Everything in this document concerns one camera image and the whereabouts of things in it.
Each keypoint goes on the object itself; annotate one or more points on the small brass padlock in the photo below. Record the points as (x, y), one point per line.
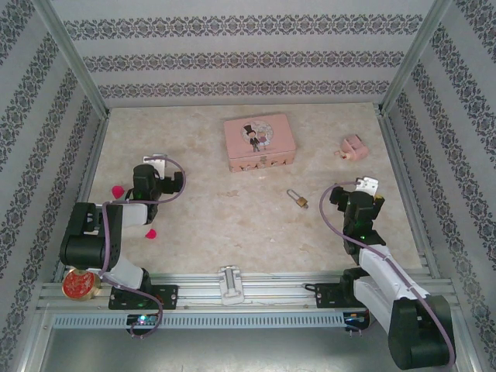
(301, 202)

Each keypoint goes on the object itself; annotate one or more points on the pink tin box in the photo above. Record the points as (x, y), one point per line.
(279, 135)

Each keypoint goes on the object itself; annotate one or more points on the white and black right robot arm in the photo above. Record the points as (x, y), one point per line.
(418, 337)

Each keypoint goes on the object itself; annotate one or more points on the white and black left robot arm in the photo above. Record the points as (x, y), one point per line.
(85, 244)

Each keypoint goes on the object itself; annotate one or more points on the small pink toy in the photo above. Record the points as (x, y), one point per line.
(356, 149)

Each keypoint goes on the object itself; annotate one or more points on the small circuit board blue light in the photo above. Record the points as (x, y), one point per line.
(354, 318)

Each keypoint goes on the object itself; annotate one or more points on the red round tin gold rim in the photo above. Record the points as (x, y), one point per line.
(79, 286)

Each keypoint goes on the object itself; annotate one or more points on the small circuit board green light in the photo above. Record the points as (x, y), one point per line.
(142, 320)

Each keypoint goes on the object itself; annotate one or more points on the aluminium side rail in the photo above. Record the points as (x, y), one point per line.
(86, 186)
(406, 186)

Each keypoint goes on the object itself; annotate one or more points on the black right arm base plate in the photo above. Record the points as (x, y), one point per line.
(327, 296)

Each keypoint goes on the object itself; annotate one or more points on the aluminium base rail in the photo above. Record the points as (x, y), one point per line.
(271, 290)

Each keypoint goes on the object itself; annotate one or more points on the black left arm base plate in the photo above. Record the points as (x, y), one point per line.
(166, 296)

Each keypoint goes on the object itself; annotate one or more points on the white latch bracket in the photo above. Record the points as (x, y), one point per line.
(231, 294)

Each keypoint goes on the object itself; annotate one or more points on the aluminium frame post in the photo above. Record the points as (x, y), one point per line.
(416, 54)
(69, 54)

